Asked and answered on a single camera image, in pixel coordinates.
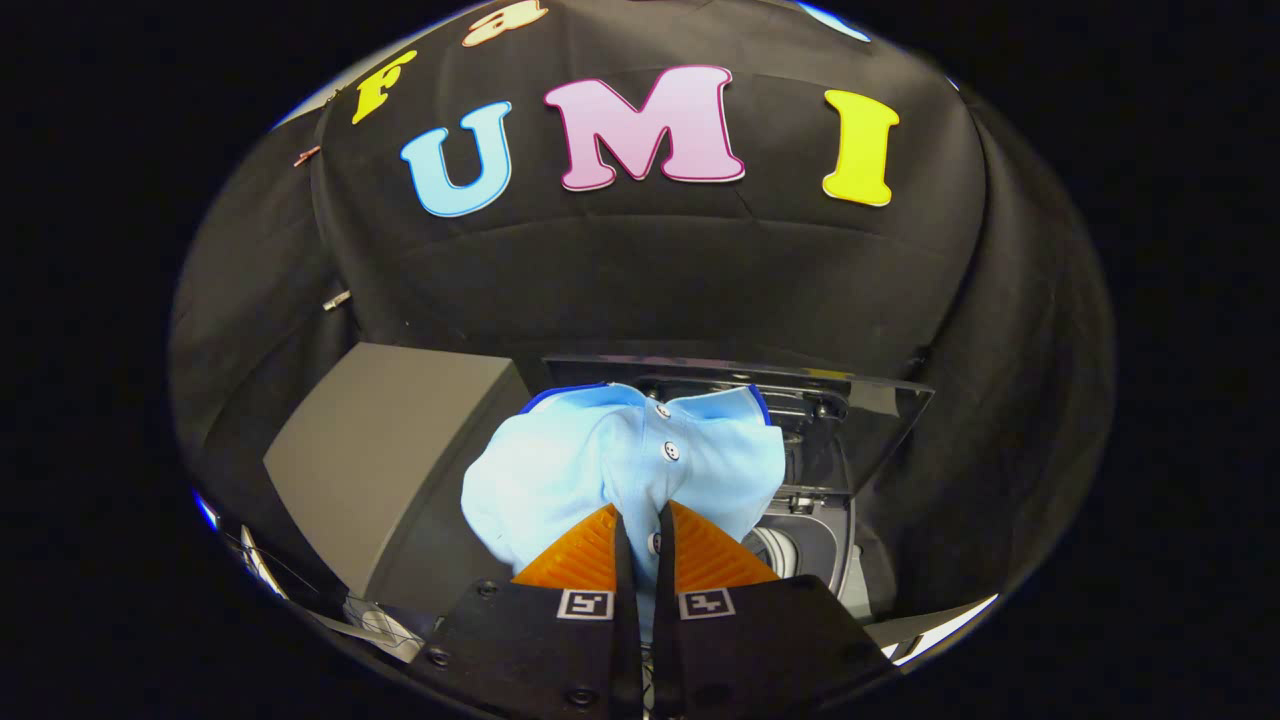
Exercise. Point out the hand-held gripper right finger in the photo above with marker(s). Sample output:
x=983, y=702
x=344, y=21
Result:
x=666, y=600

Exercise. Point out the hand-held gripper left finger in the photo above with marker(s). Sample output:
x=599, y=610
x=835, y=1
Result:
x=625, y=600

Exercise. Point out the light blue polo shirt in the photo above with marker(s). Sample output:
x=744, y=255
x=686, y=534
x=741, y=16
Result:
x=570, y=470

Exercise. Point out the grey box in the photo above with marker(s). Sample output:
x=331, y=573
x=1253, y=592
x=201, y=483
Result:
x=390, y=450

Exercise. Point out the silver clip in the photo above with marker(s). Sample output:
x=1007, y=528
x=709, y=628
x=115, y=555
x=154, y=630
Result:
x=337, y=300

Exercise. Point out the pink clip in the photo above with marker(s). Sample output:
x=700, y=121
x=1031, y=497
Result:
x=307, y=156

